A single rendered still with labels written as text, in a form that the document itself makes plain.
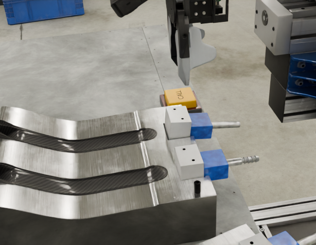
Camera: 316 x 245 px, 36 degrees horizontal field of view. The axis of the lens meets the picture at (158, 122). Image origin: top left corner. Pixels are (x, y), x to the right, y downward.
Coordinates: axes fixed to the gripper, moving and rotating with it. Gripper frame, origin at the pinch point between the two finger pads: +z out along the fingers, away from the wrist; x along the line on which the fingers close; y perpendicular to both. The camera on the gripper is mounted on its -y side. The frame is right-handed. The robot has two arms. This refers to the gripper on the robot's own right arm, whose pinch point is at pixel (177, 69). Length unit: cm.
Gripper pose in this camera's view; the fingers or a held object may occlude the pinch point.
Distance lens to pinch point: 78.1
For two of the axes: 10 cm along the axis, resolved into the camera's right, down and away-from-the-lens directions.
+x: -1.6, -5.4, 8.3
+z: 0.5, 8.3, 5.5
